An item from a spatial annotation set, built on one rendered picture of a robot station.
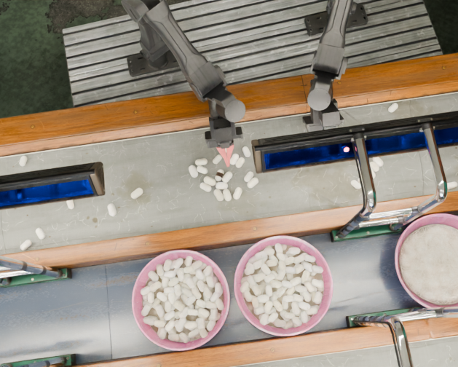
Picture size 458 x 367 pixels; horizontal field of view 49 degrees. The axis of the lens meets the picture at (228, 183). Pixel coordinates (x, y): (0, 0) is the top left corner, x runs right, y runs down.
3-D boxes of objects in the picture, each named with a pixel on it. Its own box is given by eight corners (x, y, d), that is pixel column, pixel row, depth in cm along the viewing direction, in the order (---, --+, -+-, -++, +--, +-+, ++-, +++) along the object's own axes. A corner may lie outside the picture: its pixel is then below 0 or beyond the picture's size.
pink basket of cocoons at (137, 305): (135, 260, 149) (127, 256, 140) (224, 247, 149) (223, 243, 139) (143, 354, 142) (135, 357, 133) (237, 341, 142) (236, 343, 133)
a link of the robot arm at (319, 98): (334, 114, 125) (348, 68, 119) (301, 106, 126) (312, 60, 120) (336, 100, 135) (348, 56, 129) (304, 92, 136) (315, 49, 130)
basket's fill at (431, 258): (387, 231, 147) (392, 229, 141) (463, 221, 147) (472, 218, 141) (404, 310, 141) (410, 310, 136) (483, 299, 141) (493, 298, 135)
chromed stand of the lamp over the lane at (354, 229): (320, 180, 152) (346, 127, 109) (385, 171, 152) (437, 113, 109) (331, 242, 148) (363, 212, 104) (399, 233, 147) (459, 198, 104)
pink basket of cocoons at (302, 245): (218, 268, 147) (216, 265, 138) (297, 224, 149) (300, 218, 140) (263, 352, 141) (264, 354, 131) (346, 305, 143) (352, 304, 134)
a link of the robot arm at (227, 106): (255, 108, 127) (232, 69, 121) (229, 129, 126) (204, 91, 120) (235, 99, 137) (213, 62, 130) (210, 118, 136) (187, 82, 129)
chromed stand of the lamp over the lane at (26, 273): (4, 225, 154) (-93, 189, 110) (68, 215, 153) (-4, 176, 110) (5, 287, 149) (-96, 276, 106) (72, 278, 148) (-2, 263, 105)
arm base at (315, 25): (373, 9, 158) (367, -10, 160) (312, 23, 158) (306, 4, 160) (368, 23, 166) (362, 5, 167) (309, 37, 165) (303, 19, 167)
